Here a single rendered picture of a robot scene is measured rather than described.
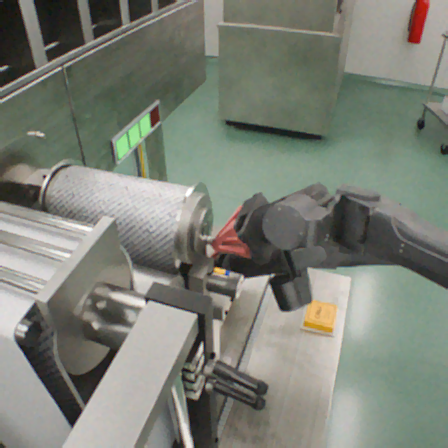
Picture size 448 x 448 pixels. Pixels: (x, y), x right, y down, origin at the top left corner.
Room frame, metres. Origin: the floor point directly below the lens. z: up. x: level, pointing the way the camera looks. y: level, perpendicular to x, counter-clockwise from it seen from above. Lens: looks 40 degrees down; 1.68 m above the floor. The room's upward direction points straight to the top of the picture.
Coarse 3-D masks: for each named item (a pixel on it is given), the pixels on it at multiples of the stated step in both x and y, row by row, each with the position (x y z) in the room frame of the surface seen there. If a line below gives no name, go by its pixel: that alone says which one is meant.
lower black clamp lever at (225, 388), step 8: (216, 384) 0.17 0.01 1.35; (224, 384) 0.17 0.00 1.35; (232, 384) 0.17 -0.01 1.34; (224, 392) 0.17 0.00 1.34; (232, 392) 0.17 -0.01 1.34; (240, 392) 0.17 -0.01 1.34; (248, 392) 0.17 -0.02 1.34; (240, 400) 0.16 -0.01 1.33; (248, 400) 0.16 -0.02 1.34; (256, 400) 0.16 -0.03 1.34; (264, 400) 0.16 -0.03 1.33; (256, 408) 0.16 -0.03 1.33
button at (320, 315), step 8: (312, 304) 0.60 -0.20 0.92; (320, 304) 0.60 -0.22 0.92; (328, 304) 0.60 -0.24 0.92; (312, 312) 0.57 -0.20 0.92; (320, 312) 0.57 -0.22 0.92; (328, 312) 0.57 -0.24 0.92; (336, 312) 0.57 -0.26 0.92; (312, 320) 0.55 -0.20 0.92; (320, 320) 0.55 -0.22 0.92; (328, 320) 0.55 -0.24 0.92; (312, 328) 0.54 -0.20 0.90; (320, 328) 0.54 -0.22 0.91; (328, 328) 0.53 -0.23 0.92
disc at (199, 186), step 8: (200, 184) 0.53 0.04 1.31; (192, 192) 0.50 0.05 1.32; (208, 192) 0.56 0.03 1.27; (184, 200) 0.48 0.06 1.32; (184, 208) 0.47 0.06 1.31; (184, 216) 0.47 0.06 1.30; (176, 224) 0.45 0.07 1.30; (176, 232) 0.44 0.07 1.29; (176, 240) 0.44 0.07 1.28; (176, 248) 0.43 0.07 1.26; (176, 256) 0.43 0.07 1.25; (176, 264) 0.43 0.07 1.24; (184, 264) 0.45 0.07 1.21; (192, 264) 0.48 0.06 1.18
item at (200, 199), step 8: (200, 192) 0.53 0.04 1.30; (48, 200) 0.53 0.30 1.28; (192, 200) 0.49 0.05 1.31; (200, 200) 0.50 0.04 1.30; (208, 200) 0.53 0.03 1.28; (48, 208) 0.52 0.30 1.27; (192, 208) 0.48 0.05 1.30; (192, 216) 0.47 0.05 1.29; (184, 224) 0.46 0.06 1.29; (192, 224) 0.47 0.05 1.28; (184, 232) 0.45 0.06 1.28; (184, 240) 0.44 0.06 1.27; (184, 248) 0.44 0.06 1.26; (184, 256) 0.44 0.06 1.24; (192, 256) 0.46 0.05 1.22
